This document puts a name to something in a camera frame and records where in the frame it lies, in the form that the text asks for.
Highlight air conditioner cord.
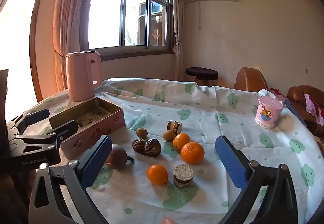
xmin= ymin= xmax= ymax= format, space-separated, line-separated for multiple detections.
xmin=198 ymin=0 xmax=203 ymax=30

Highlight pink floral cloth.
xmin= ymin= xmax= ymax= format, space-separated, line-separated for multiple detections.
xmin=270 ymin=87 xmax=286 ymax=99
xmin=304 ymin=94 xmax=324 ymax=126

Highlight small orange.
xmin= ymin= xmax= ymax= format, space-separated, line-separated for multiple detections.
xmin=147 ymin=165 xmax=169 ymax=186
xmin=173 ymin=133 xmax=190 ymax=151

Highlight dark round stool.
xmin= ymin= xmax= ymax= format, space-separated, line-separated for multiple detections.
xmin=185 ymin=67 xmax=218 ymax=86

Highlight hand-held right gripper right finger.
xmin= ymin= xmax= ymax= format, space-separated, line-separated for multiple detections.
xmin=215 ymin=135 xmax=299 ymax=224

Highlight cloud print tablecloth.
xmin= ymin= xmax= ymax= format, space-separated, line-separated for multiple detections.
xmin=0 ymin=78 xmax=324 ymax=224

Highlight short sugarcane piece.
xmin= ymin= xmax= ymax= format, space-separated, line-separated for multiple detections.
xmin=173 ymin=165 xmax=194 ymax=187

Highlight brown round fruit with stem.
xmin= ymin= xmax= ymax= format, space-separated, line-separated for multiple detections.
xmin=105 ymin=144 xmax=134 ymax=170

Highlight narrow tied beige curtain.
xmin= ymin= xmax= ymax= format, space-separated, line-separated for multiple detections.
xmin=172 ymin=0 xmax=189 ymax=81

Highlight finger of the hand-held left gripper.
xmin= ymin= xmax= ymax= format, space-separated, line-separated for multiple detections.
xmin=7 ymin=109 xmax=50 ymax=136
xmin=15 ymin=120 xmax=79 ymax=154

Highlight small brown jar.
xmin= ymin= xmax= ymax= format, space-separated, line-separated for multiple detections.
xmin=167 ymin=120 xmax=183 ymax=135

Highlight pink electric kettle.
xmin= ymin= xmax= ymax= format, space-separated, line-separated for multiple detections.
xmin=66 ymin=51 xmax=102 ymax=102

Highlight pink tin box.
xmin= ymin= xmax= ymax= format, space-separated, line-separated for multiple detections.
xmin=49 ymin=98 xmax=126 ymax=159

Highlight wide beige curtain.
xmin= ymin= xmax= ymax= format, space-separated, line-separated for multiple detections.
xmin=52 ymin=0 xmax=99 ymax=93

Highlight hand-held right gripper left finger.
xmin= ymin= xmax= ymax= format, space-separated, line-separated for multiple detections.
xmin=28 ymin=134 xmax=113 ymax=224

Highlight large orange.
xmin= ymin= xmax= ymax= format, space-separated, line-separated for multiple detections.
xmin=181 ymin=142 xmax=205 ymax=165

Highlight wooden door frame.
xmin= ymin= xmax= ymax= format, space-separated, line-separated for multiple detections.
xmin=19 ymin=0 xmax=45 ymax=103

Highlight printed paper sheet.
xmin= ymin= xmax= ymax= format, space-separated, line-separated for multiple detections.
xmin=75 ymin=106 xmax=112 ymax=128

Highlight brown leather sofa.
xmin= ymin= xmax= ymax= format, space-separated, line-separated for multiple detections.
xmin=287 ymin=85 xmax=324 ymax=138

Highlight sliding window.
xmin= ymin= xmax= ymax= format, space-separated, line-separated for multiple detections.
xmin=81 ymin=0 xmax=174 ymax=60

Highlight dark water chestnut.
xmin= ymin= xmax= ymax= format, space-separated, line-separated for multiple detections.
xmin=132 ymin=138 xmax=147 ymax=155
xmin=144 ymin=139 xmax=162 ymax=157

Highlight pink cartoon cup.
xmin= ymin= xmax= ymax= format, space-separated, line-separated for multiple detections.
xmin=255 ymin=96 xmax=283 ymax=129

